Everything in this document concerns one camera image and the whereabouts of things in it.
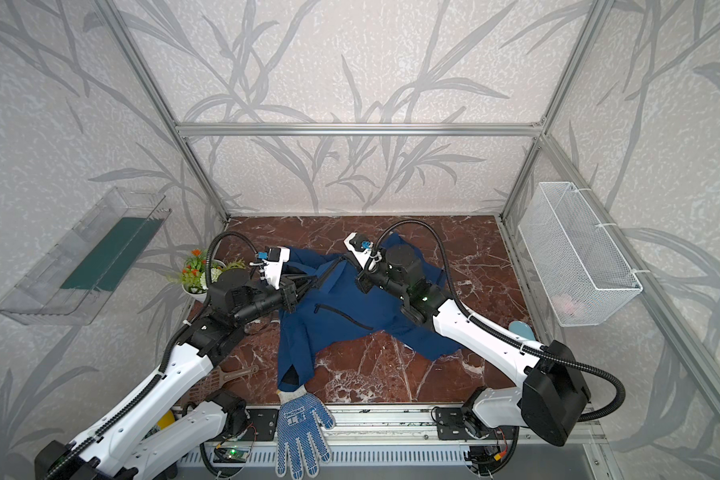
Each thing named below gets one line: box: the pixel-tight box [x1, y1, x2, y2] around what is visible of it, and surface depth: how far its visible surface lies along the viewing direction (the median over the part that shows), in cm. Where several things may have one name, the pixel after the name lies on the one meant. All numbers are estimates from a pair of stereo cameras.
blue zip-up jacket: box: [278, 232, 461, 391], surface depth 79 cm
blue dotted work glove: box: [276, 384, 335, 479], surface depth 74 cm
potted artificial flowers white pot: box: [169, 249, 246, 303], surface depth 88 cm
